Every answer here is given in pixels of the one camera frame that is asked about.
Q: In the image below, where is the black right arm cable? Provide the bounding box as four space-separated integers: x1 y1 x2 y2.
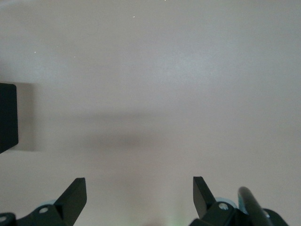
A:
237 186 273 226

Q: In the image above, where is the large table cover sheet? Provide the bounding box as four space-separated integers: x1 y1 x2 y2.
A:
0 0 301 226

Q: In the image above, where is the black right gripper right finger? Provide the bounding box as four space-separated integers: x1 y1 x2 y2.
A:
189 176 245 226

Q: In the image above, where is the black rectangular plastic box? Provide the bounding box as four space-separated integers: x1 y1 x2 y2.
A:
0 82 19 155

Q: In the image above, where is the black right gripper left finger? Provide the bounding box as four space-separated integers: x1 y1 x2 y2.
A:
16 178 87 226

